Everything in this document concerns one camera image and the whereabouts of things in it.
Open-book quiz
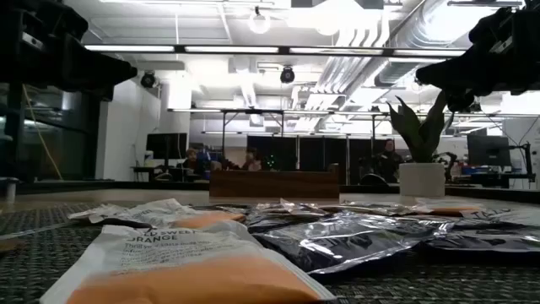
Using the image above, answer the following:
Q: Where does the person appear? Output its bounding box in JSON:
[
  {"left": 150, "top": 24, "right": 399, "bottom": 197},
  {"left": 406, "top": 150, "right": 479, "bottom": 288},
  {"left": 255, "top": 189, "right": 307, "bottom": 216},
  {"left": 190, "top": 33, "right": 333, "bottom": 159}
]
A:
[
  {"left": 370, "top": 138, "right": 406, "bottom": 185},
  {"left": 181, "top": 147, "right": 212, "bottom": 181},
  {"left": 240, "top": 146, "right": 263, "bottom": 172}
]

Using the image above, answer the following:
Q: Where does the grey woven table mat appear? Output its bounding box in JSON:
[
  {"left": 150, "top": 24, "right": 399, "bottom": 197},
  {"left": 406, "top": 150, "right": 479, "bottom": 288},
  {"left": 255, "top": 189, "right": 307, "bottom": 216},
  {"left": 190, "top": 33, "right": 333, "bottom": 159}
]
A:
[{"left": 0, "top": 201, "right": 540, "bottom": 304}]

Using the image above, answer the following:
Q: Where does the black round spotlight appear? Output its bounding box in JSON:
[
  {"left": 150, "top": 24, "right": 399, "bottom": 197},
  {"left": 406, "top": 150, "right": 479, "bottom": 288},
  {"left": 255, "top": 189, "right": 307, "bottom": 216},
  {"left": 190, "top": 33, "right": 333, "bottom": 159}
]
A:
[
  {"left": 139, "top": 70, "right": 159, "bottom": 90},
  {"left": 279, "top": 65, "right": 296, "bottom": 85}
]

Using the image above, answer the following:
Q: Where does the long LED light bar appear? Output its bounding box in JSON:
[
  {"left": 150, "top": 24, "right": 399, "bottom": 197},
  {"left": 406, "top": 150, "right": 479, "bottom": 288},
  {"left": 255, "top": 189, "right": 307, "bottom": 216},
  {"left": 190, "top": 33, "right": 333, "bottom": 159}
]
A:
[{"left": 84, "top": 43, "right": 467, "bottom": 59}]

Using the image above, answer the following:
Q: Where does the black computer monitor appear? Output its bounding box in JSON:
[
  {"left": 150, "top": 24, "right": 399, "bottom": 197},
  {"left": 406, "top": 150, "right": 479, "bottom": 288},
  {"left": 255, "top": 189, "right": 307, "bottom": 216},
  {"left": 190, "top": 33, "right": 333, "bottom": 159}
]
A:
[
  {"left": 466, "top": 134, "right": 513, "bottom": 168},
  {"left": 145, "top": 132, "right": 188, "bottom": 161}
]

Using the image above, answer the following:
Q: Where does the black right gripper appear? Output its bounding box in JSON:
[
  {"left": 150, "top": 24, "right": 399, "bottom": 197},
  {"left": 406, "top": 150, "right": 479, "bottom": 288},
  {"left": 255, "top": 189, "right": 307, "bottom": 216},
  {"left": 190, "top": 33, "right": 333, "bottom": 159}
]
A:
[{"left": 414, "top": 5, "right": 540, "bottom": 113}]

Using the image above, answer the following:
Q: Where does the grey cylindrical post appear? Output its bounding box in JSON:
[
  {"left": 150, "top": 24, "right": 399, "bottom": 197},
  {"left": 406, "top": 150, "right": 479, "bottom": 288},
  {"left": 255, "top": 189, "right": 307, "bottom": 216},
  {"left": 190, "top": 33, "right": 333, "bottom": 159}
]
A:
[{"left": 0, "top": 176, "right": 20, "bottom": 204}]

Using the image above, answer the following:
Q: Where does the orange white Tazo tea packet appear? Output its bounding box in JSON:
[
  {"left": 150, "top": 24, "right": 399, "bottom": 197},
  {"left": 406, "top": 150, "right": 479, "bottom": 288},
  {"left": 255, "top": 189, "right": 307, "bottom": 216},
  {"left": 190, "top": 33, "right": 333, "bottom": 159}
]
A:
[
  {"left": 461, "top": 208, "right": 540, "bottom": 228},
  {"left": 415, "top": 196, "right": 487, "bottom": 218},
  {"left": 67, "top": 198, "right": 247, "bottom": 231},
  {"left": 40, "top": 220, "right": 337, "bottom": 304}
]

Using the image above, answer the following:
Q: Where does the round white globe lamp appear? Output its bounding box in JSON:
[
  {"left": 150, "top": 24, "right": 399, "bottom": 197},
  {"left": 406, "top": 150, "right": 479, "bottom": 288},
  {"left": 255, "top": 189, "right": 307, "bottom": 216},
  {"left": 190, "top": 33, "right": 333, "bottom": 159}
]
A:
[{"left": 247, "top": 7, "right": 273, "bottom": 35}]

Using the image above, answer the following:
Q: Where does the white plant pot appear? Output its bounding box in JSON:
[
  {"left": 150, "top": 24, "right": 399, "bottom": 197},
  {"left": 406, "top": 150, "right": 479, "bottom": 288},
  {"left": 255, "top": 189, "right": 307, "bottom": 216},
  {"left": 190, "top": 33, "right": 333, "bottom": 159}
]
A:
[{"left": 397, "top": 162, "right": 447, "bottom": 198}]

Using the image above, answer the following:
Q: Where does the green snake plant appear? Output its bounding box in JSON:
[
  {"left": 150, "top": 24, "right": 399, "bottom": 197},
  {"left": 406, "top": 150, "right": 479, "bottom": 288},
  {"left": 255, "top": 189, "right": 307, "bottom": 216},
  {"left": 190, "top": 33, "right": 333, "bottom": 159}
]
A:
[{"left": 386, "top": 90, "right": 456, "bottom": 165}]

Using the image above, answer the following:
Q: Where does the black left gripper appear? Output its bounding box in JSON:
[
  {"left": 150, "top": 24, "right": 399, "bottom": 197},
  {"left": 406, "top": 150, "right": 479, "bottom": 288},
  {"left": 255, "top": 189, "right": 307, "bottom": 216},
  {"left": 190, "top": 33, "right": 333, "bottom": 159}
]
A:
[{"left": 0, "top": 0, "right": 138, "bottom": 101}]

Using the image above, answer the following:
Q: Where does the black background rig frame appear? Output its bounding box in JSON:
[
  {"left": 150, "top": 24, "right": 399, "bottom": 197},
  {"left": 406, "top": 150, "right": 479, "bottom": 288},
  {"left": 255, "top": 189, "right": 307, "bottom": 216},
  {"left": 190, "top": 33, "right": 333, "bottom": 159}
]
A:
[{"left": 168, "top": 107, "right": 423, "bottom": 171}]

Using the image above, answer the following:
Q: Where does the yellow hanging cable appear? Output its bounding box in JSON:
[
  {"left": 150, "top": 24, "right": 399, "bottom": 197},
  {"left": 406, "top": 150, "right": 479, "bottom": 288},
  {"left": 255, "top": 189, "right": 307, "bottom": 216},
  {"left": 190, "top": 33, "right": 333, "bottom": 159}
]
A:
[{"left": 21, "top": 84, "right": 65, "bottom": 181}]

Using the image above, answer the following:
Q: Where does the brown wooden tea box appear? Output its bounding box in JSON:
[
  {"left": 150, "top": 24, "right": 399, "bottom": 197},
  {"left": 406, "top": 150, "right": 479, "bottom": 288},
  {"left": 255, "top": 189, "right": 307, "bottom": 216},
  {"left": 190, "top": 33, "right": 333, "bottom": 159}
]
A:
[{"left": 208, "top": 164, "right": 341, "bottom": 200}]

